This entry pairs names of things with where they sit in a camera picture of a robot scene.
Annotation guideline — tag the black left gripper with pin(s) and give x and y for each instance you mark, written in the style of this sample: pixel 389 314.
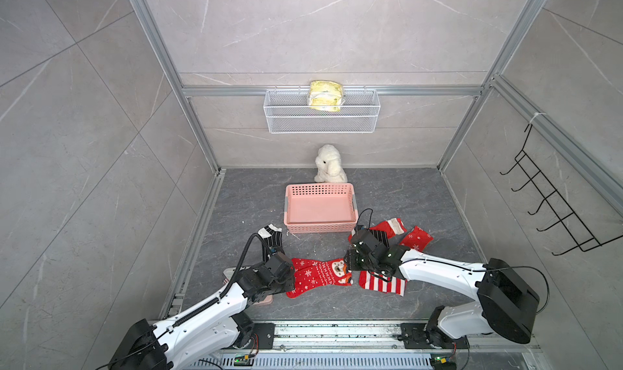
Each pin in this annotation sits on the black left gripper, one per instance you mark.
pixel 290 280

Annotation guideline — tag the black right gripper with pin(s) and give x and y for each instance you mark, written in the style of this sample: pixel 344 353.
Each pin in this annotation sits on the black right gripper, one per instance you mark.
pixel 350 260

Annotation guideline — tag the red snowflake bear sock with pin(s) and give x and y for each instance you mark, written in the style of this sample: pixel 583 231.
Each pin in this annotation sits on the red snowflake bear sock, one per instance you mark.
pixel 311 274

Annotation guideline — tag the red white striped sock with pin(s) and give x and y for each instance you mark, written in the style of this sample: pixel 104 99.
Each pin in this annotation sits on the red white striped sock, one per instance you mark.
pixel 381 283

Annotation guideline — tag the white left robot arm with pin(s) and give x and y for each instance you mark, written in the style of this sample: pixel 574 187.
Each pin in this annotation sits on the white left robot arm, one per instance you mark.
pixel 219 320

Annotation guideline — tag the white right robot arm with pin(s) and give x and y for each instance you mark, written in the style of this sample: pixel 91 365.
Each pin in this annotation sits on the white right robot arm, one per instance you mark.
pixel 501 301

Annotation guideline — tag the pink case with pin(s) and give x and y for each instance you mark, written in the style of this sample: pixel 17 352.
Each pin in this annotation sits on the pink case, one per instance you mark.
pixel 267 300

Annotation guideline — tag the red plain sock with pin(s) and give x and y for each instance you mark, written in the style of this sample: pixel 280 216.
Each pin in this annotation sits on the red plain sock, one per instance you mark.
pixel 393 227

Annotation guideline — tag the black white striped sock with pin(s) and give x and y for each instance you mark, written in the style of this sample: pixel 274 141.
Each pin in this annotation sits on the black white striped sock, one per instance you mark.
pixel 272 241

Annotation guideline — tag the pink plastic basket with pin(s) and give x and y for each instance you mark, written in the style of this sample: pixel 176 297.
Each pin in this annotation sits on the pink plastic basket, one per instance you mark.
pixel 320 208

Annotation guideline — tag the white plush toy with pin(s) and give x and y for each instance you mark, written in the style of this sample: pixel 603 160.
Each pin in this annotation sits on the white plush toy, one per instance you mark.
pixel 329 166

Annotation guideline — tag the yellow packet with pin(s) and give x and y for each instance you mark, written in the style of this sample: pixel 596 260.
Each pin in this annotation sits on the yellow packet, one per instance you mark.
pixel 325 96

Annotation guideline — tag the metal base rail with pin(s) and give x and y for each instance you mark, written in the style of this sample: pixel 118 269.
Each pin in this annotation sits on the metal base rail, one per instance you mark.
pixel 370 345

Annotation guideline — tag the white wire wall basket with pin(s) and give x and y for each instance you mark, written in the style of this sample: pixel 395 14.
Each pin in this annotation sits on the white wire wall basket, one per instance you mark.
pixel 289 111

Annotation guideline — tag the black wall hook rack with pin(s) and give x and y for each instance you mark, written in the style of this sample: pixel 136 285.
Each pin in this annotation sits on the black wall hook rack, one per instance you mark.
pixel 565 216

